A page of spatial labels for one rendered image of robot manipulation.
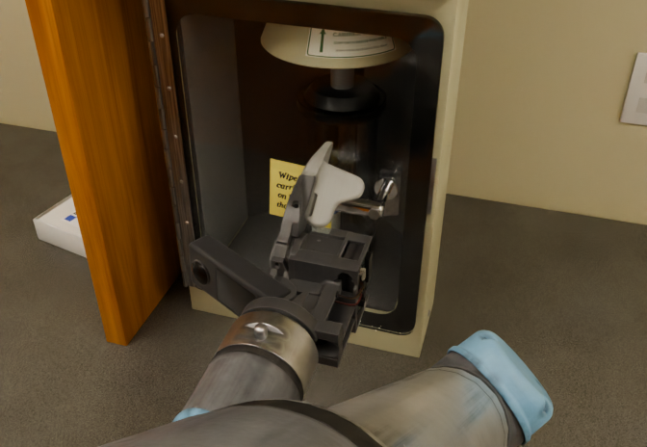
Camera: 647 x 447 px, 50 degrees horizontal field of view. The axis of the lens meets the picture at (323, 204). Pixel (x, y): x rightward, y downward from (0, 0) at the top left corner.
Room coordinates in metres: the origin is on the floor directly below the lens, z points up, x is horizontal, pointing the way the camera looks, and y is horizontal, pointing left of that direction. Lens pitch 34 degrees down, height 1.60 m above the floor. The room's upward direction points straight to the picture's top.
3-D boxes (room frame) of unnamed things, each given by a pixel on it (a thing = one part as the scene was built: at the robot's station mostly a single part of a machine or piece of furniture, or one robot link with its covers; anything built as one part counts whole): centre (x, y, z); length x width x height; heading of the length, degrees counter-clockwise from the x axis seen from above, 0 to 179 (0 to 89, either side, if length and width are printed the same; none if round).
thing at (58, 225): (0.90, 0.35, 0.96); 0.16 x 0.12 x 0.04; 62
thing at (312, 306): (0.46, 0.01, 1.20); 0.12 x 0.09 x 0.08; 163
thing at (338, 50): (0.67, 0.03, 1.19); 0.30 x 0.01 x 0.40; 72
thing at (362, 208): (0.62, -0.03, 1.20); 0.10 x 0.05 x 0.03; 72
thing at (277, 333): (0.38, 0.04, 1.20); 0.08 x 0.05 x 0.08; 73
